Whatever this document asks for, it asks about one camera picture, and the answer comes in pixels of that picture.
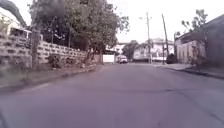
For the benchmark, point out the white gate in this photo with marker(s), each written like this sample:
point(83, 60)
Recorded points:
point(108, 58)

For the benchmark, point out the white vehicle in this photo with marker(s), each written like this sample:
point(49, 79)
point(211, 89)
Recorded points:
point(122, 60)

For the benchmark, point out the cream building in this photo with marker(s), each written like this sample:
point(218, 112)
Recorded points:
point(118, 48)

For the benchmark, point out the dark round tree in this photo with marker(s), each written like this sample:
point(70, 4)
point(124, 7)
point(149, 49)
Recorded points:
point(130, 48)

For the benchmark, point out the grey asphalt road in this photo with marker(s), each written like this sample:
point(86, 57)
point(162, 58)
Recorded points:
point(133, 100)

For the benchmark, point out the utility pole with crossarm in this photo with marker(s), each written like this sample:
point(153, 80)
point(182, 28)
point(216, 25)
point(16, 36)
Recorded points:
point(148, 40)

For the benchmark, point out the white two-storey house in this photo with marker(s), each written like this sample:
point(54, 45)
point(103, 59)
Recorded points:
point(156, 46)

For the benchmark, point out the large leafy tree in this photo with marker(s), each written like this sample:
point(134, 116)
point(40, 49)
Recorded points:
point(83, 23)

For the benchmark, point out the leaning utility pole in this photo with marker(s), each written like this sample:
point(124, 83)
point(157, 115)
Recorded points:
point(165, 36)

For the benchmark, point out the pale building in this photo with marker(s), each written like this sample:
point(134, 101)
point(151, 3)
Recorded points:
point(186, 51)

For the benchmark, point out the dirt verge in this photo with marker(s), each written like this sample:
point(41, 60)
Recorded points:
point(30, 77)

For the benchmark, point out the concrete pavement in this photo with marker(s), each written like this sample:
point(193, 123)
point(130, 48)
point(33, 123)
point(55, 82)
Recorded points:
point(196, 69)

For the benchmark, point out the thin tree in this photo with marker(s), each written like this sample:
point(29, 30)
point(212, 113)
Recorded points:
point(198, 21)

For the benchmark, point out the dark grey building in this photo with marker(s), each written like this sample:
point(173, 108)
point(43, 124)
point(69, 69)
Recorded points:
point(215, 40)

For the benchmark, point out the concrete block wall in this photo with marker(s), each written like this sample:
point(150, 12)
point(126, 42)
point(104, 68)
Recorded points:
point(13, 50)

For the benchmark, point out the pale house behind wall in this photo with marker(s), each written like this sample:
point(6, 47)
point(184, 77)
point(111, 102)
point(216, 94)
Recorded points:
point(11, 26)

